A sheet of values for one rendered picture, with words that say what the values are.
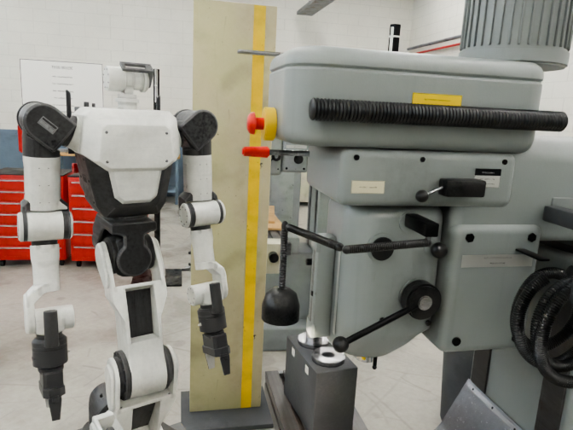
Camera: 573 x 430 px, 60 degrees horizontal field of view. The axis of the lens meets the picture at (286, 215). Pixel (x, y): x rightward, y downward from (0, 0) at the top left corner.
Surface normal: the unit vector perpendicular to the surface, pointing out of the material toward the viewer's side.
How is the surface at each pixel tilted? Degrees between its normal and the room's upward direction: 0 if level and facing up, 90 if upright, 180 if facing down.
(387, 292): 90
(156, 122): 45
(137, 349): 79
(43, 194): 91
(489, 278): 90
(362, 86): 90
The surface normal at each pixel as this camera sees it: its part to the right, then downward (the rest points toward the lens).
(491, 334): 0.21, 0.22
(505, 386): -0.98, 0.00
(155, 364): 0.54, -0.21
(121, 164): 0.56, 0.20
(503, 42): -0.59, 0.14
